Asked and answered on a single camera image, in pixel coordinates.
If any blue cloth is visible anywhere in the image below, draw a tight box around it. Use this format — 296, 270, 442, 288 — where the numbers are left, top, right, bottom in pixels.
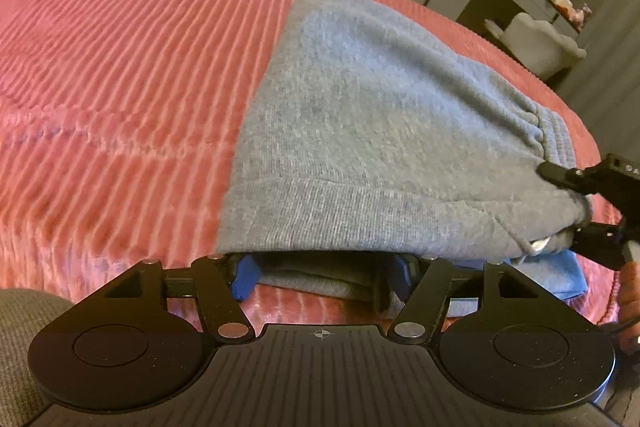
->
509, 251, 587, 301

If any grey sweatshirt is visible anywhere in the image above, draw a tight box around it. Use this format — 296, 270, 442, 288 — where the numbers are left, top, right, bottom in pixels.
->
216, 0, 597, 317

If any person's right hand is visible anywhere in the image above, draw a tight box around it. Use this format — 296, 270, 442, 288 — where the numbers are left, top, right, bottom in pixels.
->
618, 263, 640, 327

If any pink ribbed bedspread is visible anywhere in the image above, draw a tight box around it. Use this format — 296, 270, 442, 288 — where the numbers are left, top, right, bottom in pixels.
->
0, 0, 622, 329

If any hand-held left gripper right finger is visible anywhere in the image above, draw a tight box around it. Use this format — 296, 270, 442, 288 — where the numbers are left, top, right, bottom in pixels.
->
384, 253, 537, 342

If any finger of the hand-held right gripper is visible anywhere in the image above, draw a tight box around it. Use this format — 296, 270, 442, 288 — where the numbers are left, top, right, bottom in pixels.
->
536, 160, 599, 198
569, 221, 632, 270

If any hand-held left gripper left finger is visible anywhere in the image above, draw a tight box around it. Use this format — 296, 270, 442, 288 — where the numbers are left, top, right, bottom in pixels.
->
100, 253, 262, 342

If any white shell chair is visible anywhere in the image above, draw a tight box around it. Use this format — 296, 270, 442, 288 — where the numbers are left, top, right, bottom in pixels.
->
483, 11, 588, 81

